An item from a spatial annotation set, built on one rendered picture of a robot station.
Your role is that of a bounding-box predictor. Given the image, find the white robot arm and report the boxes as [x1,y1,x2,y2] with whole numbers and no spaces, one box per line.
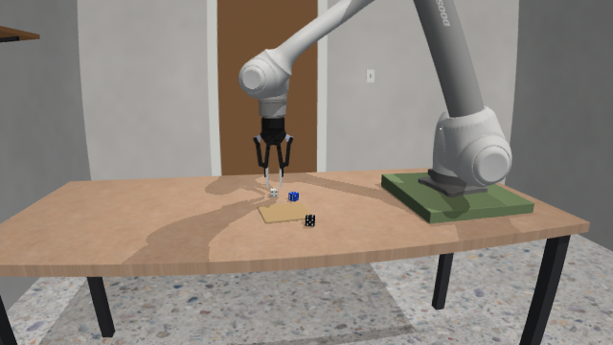
[238,0,511,197]

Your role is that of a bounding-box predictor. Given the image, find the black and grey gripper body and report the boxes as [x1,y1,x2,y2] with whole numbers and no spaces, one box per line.
[261,117,286,146]

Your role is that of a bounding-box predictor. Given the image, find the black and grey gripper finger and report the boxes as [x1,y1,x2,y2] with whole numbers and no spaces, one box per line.
[275,134,293,188]
[254,135,271,188]

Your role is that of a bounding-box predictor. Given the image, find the tan flat mat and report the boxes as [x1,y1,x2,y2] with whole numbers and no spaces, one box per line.
[258,202,311,223]

